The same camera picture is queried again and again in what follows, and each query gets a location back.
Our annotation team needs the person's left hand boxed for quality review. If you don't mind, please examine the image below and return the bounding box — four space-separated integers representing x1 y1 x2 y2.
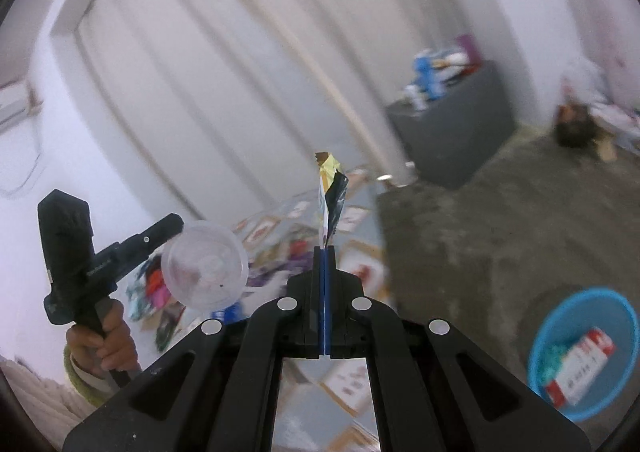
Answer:
65 299 140 380

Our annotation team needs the grey cabinet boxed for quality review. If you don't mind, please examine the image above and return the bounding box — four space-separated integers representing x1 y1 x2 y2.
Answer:
386 59 517 190

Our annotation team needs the clear plastic cup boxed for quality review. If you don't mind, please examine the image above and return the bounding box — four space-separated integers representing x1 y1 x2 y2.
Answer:
161 223 249 310

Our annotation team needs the person's left forearm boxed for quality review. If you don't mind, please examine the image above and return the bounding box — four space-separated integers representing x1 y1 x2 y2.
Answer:
62 347 118 408

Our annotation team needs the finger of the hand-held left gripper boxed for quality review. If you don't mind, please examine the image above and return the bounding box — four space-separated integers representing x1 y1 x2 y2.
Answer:
117 213 185 277

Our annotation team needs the crumpled printed cloth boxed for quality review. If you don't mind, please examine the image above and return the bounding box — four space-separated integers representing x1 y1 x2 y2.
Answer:
595 102 640 153

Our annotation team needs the fruit print tablecloth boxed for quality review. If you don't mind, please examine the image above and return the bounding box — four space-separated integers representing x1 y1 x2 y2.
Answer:
125 167 401 452

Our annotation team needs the colourful pile of bags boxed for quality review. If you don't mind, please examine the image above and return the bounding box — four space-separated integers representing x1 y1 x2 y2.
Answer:
125 254 173 327

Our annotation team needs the blue plastic basket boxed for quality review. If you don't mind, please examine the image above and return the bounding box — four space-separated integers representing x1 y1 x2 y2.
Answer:
527 288 640 423

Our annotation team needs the dark box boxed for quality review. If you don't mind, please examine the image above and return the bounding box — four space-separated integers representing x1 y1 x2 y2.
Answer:
555 102 601 149

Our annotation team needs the blue lotion bottle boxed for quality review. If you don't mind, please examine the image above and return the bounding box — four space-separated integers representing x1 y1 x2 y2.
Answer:
412 54 446 102

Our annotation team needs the white plastic bag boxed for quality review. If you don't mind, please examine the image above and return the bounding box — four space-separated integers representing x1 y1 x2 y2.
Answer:
562 59 611 105

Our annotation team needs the white fluffy towel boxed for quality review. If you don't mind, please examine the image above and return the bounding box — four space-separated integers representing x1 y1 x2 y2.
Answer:
0 354 86 428

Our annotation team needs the green wrapper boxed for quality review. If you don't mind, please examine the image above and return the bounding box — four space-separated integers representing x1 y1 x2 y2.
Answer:
539 343 571 385

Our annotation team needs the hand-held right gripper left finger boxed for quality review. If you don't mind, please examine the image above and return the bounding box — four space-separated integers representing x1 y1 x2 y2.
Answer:
62 247 326 452

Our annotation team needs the purple box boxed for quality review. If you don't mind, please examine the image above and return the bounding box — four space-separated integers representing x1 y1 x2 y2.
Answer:
456 34 483 70

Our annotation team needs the red snack bag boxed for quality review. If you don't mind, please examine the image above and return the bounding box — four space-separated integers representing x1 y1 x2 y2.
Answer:
544 327 617 407

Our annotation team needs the yellow snack packet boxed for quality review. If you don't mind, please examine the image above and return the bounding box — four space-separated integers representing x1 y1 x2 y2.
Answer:
315 152 349 249

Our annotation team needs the white air conditioner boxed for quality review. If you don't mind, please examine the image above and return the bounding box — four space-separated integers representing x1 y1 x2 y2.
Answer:
0 84 38 130

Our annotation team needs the white curtain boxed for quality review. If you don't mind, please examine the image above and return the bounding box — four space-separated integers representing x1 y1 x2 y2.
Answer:
50 0 426 233

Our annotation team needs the blue bottle cap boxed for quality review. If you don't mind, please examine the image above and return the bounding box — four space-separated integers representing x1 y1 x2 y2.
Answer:
211 302 244 327

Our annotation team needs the pink rolled mat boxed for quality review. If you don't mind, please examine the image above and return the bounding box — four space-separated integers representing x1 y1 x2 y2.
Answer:
565 0 636 97

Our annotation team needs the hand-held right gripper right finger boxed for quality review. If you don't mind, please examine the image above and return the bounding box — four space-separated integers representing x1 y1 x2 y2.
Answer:
325 247 591 452

